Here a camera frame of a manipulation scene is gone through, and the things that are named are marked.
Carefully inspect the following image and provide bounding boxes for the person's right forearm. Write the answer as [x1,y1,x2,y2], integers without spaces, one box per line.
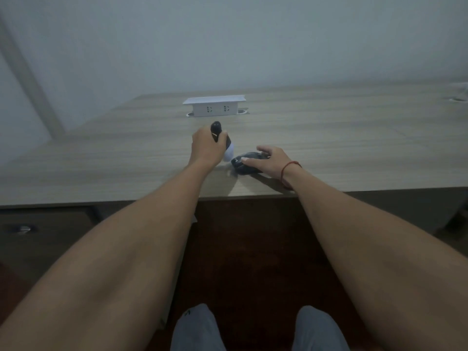
[283,165,468,351]

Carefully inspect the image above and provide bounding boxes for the person's left forearm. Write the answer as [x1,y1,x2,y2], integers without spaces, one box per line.
[0,161,220,351]

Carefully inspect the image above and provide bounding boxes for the person's left hand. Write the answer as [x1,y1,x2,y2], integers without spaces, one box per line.
[189,125,230,166]

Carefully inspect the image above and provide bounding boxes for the grey desk drawer front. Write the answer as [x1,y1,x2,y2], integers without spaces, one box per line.
[0,205,101,289]

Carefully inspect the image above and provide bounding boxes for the white pop-up power socket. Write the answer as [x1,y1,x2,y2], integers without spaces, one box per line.
[182,95,249,117]

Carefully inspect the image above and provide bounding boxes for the red string bracelet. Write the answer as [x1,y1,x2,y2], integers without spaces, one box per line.
[280,161,302,190]

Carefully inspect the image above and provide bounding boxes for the metal drawer handle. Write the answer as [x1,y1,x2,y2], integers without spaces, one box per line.
[4,224,38,234]

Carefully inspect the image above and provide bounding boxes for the black and white handheld device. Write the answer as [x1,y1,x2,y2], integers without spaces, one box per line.
[210,121,237,166]

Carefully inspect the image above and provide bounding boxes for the person's leg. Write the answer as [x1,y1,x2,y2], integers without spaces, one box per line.
[291,305,352,351]
[170,303,227,351]

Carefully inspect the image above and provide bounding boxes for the person's right leg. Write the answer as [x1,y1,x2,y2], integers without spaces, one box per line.
[291,305,352,351]

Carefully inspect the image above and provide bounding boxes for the person's right hand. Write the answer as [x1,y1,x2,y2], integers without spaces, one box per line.
[241,145,294,180]

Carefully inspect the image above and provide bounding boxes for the black computer mouse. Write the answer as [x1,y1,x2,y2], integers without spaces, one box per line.
[231,151,271,175]

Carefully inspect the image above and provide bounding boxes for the person's left leg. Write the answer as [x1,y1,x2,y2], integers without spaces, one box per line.
[170,303,227,351]

